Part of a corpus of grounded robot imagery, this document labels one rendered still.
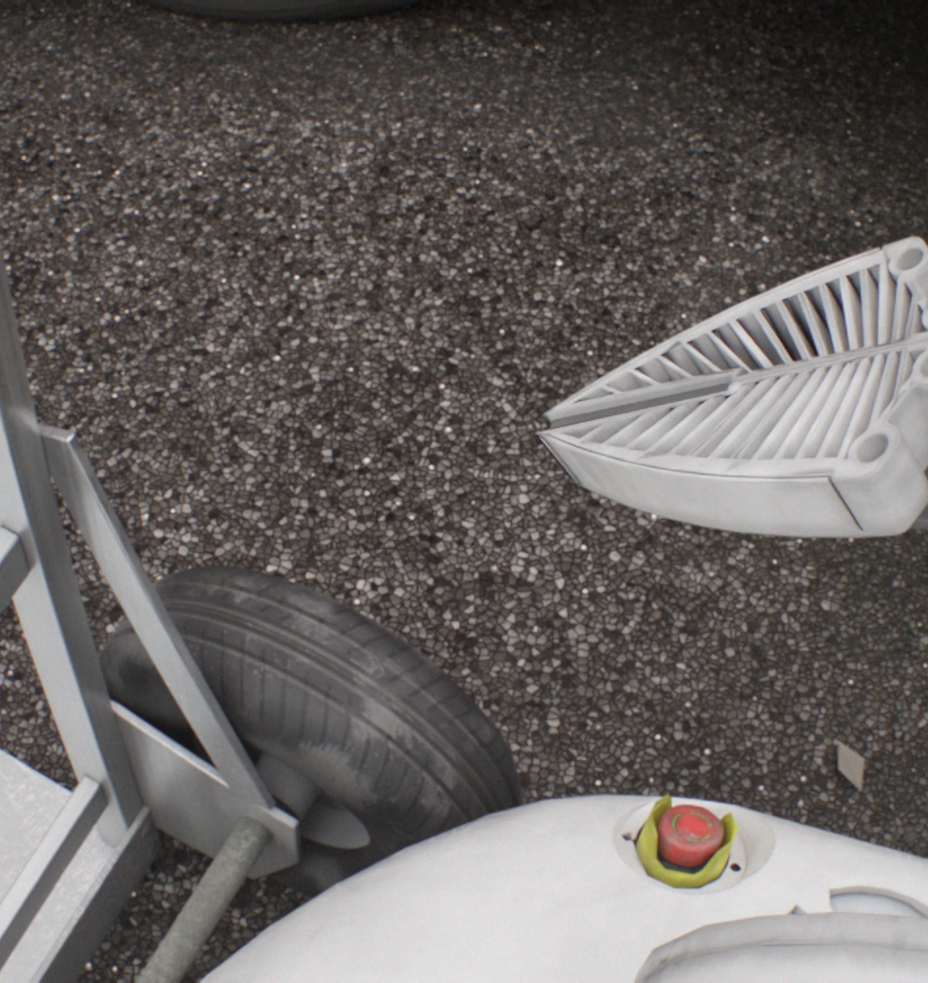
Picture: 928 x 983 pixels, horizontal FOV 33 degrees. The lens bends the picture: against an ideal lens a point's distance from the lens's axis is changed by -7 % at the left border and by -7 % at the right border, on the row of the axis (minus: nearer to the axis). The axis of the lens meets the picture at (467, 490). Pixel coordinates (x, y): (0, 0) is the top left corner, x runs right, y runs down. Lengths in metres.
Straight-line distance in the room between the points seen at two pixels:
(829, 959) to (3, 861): 0.75
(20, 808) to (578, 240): 0.65
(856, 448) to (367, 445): 0.84
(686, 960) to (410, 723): 0.45
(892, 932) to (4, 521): 0.47
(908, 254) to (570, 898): 0.31
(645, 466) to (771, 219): 1.00
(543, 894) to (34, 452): 0.27
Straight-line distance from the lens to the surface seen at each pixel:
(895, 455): 0.36
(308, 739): 0.79
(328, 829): 0.94
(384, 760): 0.79
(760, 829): 0.66
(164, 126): 1.44
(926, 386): 0.37
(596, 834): 0.64
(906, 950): 0.34
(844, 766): 1.07
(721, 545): 1.16
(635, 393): 0.42
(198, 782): 0.88
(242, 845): 0.88
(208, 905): 0.86
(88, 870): 1.02
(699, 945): 0.37
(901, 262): 0.41
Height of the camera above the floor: 0.94
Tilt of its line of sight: 54 degrees down
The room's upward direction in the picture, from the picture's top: 5 degrees clockwise
